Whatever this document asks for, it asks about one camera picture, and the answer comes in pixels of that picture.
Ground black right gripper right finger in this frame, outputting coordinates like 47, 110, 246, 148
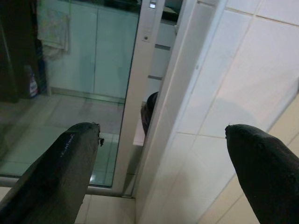
224, 124, 299, 224

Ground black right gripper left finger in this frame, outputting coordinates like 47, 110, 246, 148
0, 122, 105, 224

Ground blue detergent bottle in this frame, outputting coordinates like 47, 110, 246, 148
24, 64, 41, 99

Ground aluminium framed glass door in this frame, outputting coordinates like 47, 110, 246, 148
0, 0, 160, 199

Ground white door jamb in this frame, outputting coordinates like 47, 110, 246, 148
134, 0, 229, 224

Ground white cabinet fronts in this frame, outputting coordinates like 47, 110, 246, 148
45, 4, 141, 99

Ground dark tall cabinet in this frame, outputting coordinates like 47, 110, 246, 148
0, 0, 45, 104

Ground pale hanging towel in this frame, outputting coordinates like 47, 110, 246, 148
36, 8, 71, 62

